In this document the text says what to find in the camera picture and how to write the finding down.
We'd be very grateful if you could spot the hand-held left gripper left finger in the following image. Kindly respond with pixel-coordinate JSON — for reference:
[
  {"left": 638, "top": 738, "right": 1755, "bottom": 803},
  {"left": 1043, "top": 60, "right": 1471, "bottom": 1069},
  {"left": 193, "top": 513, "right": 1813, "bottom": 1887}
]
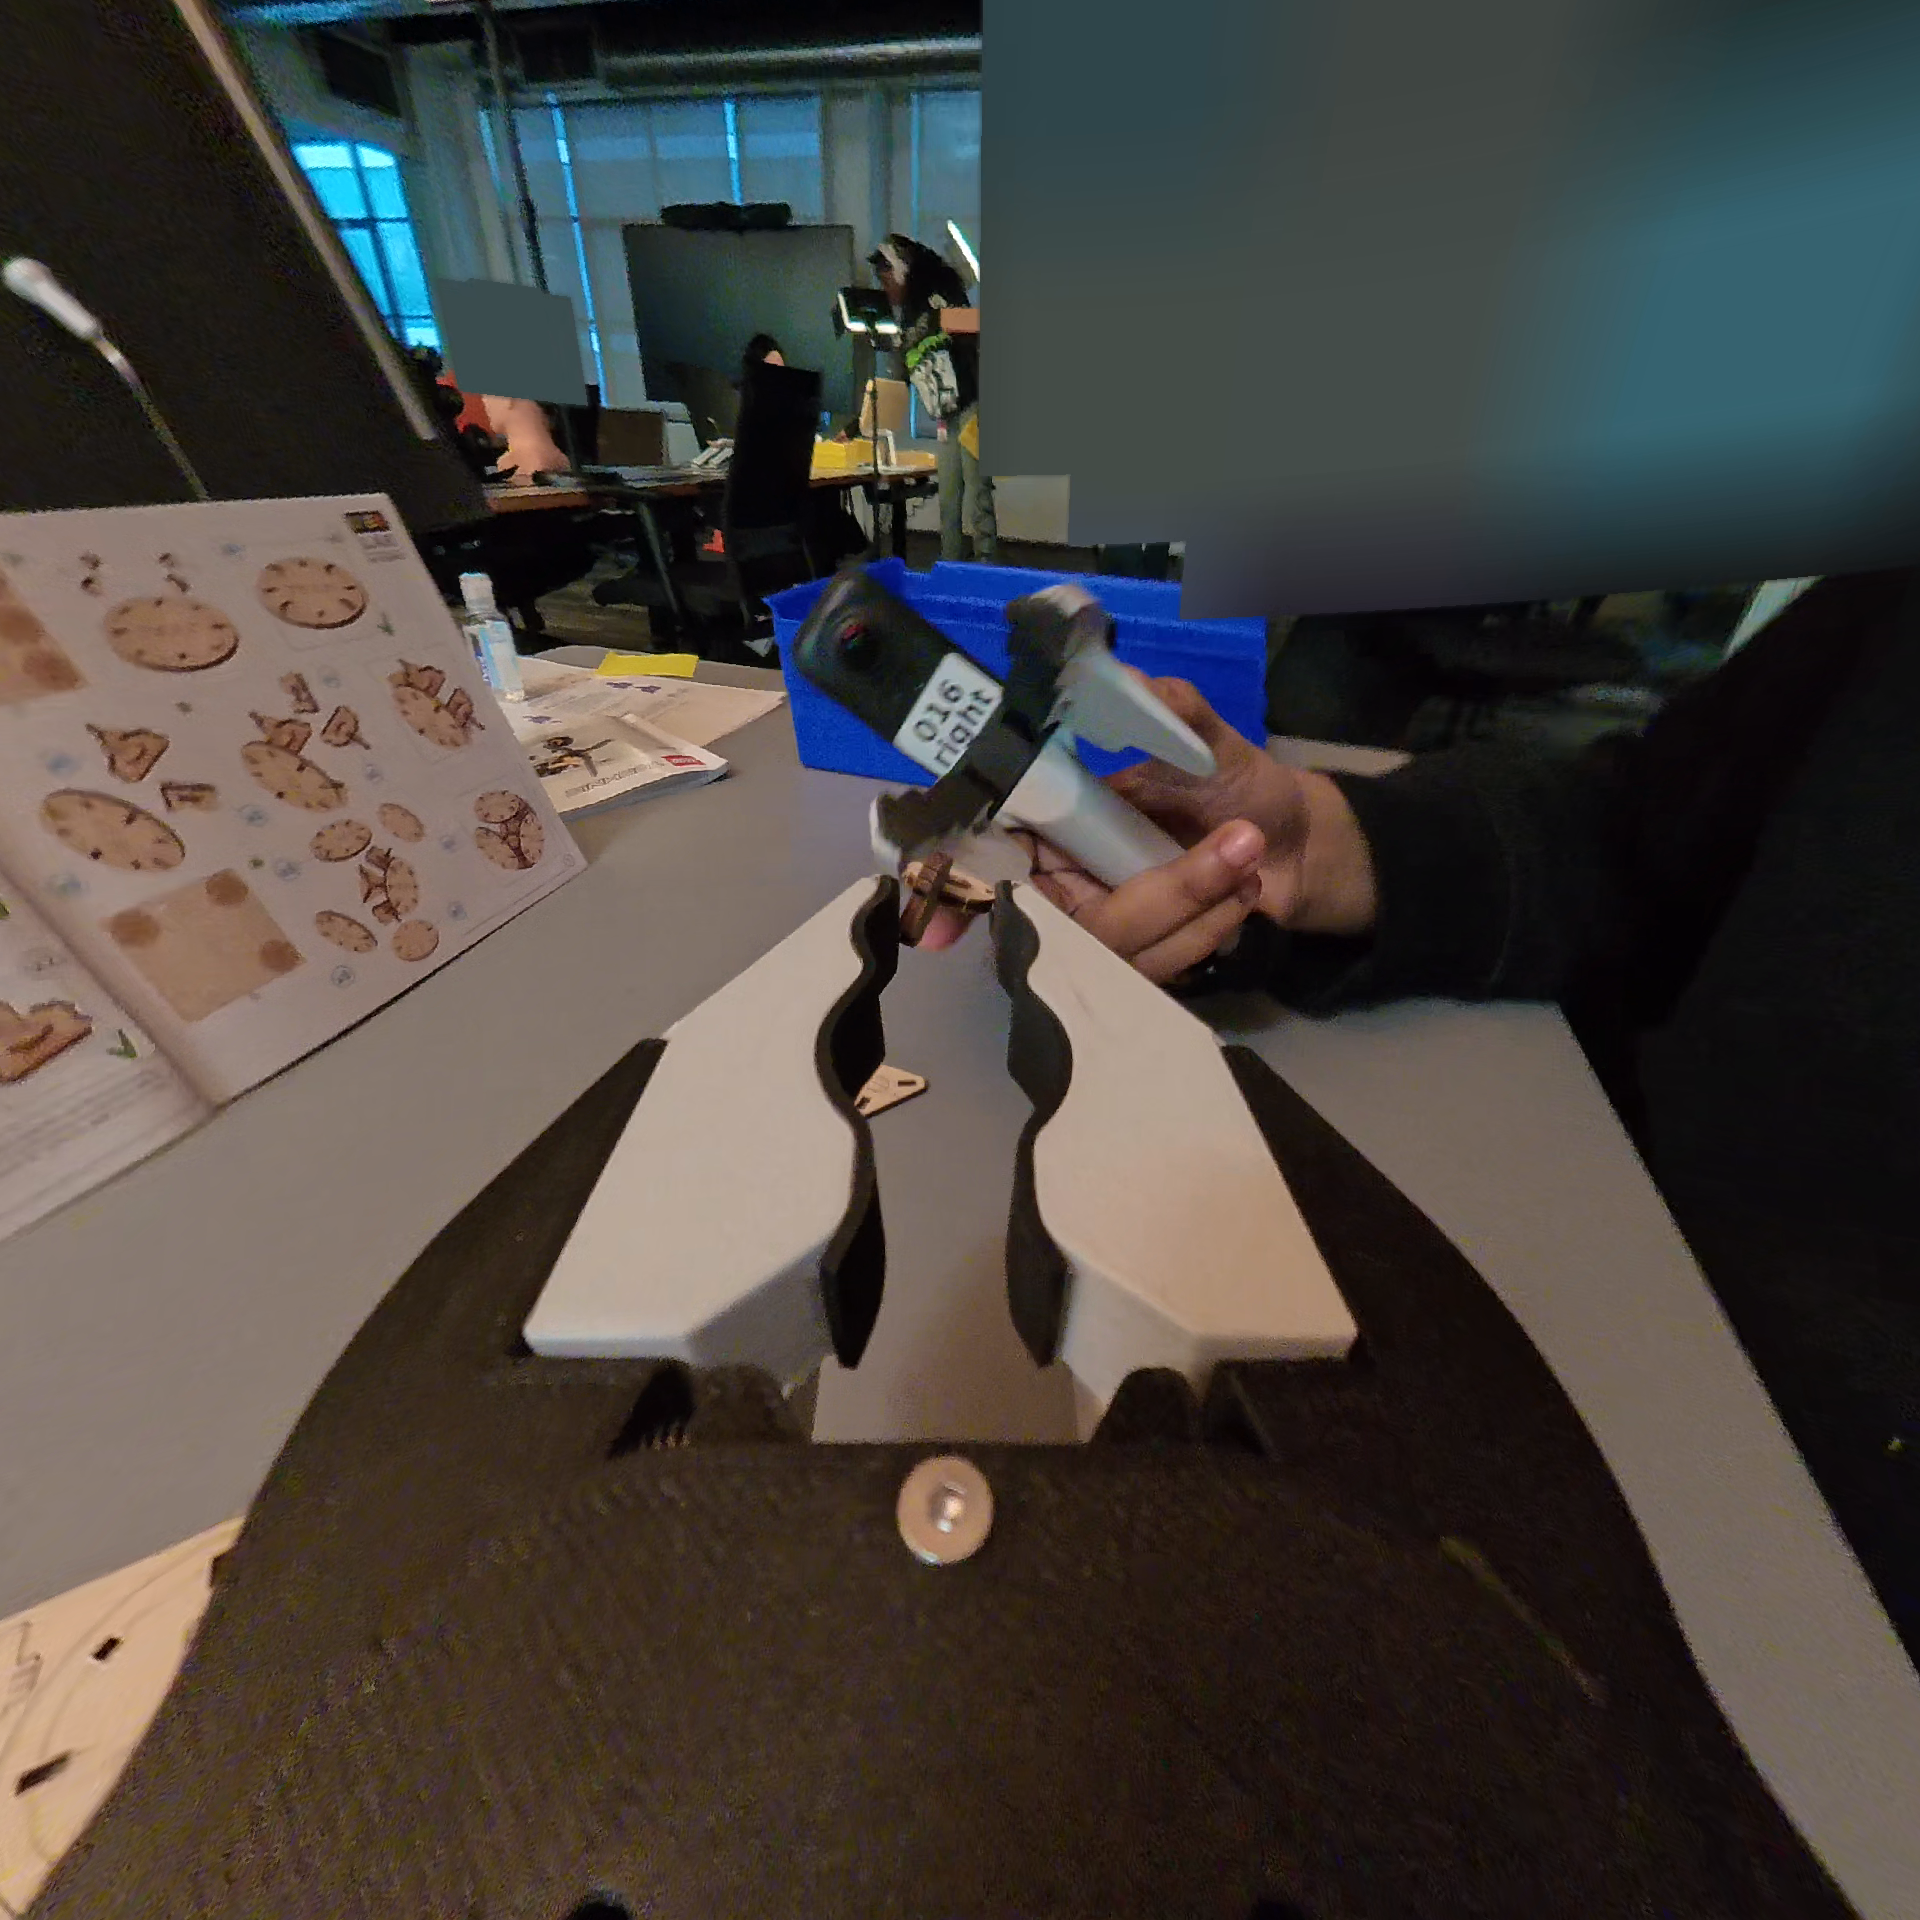
[{"left": 523, "top": 875, "right": 890, "bottom": 1369}]

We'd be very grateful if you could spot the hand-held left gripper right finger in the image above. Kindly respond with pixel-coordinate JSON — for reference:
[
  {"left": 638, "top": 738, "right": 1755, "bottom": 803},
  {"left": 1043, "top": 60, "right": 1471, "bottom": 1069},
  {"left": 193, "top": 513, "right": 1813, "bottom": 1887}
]
[{"left": 990, "top": 883, "right": 1362, "bottom": 1422}]

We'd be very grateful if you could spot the large dark display screen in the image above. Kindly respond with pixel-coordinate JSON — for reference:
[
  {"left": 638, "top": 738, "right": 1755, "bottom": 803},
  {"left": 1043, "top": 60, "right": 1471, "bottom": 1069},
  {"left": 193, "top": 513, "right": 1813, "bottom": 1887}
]
[{"left": 621, "top": 222, "right": 858, "bottom": 415}]

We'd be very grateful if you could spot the thin gooseneck microphone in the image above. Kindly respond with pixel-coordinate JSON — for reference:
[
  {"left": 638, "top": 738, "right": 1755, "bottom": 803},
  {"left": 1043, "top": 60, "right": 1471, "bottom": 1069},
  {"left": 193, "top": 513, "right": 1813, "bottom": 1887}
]
[{"left": 0, "top": 254, "right": 213, "bottom": 503}]

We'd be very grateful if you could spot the clear hand sanitizer bottle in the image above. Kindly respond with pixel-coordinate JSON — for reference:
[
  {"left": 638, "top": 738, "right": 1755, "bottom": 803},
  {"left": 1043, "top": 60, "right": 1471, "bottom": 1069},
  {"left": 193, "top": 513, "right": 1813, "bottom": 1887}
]
[{"left": 457, "top": 572, "right": 528, "bottom": 706}]

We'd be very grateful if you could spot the folded white leaflet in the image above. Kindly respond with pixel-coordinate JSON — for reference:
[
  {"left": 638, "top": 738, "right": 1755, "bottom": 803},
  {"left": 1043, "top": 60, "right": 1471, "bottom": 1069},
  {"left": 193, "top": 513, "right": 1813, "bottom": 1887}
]
[{"left": 501, "top": 665, "right": 793, "bottom": 822}]

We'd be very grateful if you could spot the laser-cut wooden parts sheet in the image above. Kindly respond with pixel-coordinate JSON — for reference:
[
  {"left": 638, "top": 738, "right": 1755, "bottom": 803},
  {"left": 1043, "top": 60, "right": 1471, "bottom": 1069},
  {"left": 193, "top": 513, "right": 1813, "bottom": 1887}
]
[{"left": 0, "top": 1513, "right": 247, "bottom": 1920}]

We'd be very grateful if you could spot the open instruction booklet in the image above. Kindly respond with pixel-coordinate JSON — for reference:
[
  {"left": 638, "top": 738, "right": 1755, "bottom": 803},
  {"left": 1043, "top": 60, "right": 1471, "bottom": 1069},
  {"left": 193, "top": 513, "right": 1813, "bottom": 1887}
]
[{"left": 0, "top": 492, "right": 591, "bottom": 1244}]

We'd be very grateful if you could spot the black office chair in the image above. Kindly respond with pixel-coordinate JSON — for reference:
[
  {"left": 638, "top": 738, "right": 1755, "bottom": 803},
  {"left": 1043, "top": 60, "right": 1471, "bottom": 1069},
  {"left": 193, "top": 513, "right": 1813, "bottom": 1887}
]
[{"left": 699, "top": 361, "right": 831, "bottom": 618}]

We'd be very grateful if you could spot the person's right hand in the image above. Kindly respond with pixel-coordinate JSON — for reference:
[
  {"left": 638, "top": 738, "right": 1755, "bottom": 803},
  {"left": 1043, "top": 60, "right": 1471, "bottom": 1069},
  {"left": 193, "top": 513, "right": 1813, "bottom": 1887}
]
[{"left": 913, "top": 677, "right": 1380, "bottom": 988}]

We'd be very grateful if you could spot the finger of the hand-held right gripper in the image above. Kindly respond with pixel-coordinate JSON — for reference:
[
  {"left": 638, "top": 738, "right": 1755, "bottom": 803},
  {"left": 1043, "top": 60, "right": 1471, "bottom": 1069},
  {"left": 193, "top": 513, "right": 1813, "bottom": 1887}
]
[{"left": 871, "top": 782, "right": 998, "bottom": 875}]

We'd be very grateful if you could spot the blue plastic bin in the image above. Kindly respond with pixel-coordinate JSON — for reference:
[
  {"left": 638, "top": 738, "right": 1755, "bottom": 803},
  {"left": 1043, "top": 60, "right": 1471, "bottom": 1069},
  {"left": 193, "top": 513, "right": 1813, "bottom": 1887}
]
[{"left": 763, "top": 557, "right": 1273, "bottom": 787}]

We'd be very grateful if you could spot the black angled panel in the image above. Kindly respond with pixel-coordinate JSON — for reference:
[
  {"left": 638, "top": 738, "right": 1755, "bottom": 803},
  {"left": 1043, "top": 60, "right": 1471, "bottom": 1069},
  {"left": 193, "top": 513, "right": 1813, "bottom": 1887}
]
[{"left": 0, "top": 0, "right": 495, "bottom": 540}]

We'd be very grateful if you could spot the small round wooden model part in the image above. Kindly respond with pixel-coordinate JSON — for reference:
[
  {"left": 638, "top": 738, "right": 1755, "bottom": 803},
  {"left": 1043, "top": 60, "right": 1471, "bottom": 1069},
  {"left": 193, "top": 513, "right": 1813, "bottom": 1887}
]
[{"left": 896, "top": 853, "right": 1002, "bottom": 950}]

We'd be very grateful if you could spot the person's right forearm black sleeve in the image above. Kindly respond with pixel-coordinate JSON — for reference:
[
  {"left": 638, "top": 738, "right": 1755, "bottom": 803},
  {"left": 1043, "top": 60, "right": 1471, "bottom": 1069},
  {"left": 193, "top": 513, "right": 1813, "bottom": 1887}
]
[{"left": 1200, "top": 570, "right": 1920, "bottom": 1592}]

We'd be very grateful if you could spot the long office desk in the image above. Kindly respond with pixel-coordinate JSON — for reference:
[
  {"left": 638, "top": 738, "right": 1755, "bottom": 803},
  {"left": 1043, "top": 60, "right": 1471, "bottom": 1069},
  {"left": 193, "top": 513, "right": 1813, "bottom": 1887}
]
[{"left": 483, "top": 449, "right": 941, "bottom": 560}]

